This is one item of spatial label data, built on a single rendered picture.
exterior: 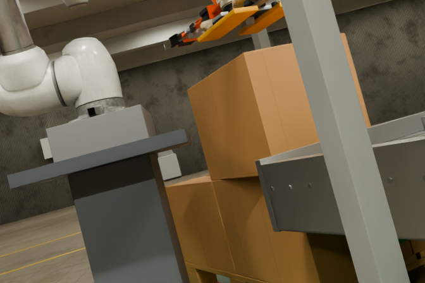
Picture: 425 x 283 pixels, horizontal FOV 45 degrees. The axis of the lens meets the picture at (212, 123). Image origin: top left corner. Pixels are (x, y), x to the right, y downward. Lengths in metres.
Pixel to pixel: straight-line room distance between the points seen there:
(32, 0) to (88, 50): 7.41
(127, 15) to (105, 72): 9.33
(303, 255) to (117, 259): 0.58
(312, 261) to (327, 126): 0.86
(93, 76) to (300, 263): 0.89
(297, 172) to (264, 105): 0.38
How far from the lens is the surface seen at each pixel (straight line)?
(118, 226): 1.57
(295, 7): 0.90
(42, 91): 1.66
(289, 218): 1.41
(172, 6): 10.92
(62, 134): 1.56
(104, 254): 1.59
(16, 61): 1.66
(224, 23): 1.88
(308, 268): 1.72
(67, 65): 1.66
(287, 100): 1.67
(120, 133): 1.52
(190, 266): 2.68
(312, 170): 1.26
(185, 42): 2.52
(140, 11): 10.94
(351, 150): 0.87
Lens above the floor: 0.68
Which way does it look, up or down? 3 degrees up
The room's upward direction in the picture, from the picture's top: 15 degrees counter-clockwise
